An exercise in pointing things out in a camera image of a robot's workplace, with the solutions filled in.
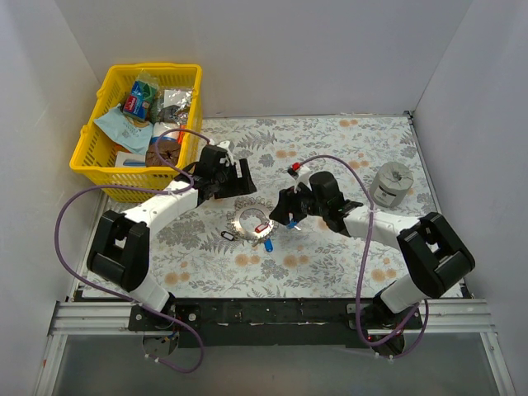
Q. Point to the metal disc keyring holder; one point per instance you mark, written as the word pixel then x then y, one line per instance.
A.
pixel 246 215

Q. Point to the yellow plastic basket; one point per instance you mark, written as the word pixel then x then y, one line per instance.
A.
pixel 95 153

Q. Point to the red blue snack pack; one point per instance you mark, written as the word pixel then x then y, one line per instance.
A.
pixel 136 107

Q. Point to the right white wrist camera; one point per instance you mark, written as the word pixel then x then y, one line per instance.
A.
pixel 301 174

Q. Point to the silver foil bag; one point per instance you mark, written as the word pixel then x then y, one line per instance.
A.
pixel 175 106

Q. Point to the grey paper wrapped roll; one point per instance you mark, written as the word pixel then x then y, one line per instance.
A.
pixel 391 184

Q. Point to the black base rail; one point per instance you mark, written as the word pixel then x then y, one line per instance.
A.
pixel 254 322

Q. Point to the light blue paper pouch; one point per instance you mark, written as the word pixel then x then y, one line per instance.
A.
pixel 133 135

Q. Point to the white blue box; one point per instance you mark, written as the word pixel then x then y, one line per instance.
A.
pixel 125 159

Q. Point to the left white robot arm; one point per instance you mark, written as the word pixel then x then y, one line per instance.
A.
pixel 120 249

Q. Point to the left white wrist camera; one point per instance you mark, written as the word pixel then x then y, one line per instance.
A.
pixel 226 149

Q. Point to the blue tag key on ring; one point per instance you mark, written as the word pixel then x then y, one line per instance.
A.
pixel 266 242

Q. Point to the black tag key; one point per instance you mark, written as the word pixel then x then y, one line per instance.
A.
pixel 227 236

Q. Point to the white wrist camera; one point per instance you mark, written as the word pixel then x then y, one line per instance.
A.
pixel 301 174
pixel 226 149

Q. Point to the green snack packet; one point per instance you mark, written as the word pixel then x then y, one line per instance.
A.
pixel 145 86

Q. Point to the floral table mat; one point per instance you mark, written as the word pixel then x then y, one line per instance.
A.
pixel 191 259

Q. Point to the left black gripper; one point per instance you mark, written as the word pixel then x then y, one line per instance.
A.
pixel 230 181

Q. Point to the blue tag key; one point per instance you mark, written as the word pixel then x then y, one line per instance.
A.
pixel 266 242
pixel 293 225

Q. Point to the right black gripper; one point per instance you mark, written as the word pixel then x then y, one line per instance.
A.
pixel 291 204

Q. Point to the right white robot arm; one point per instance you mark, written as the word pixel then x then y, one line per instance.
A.
pixel 434 254

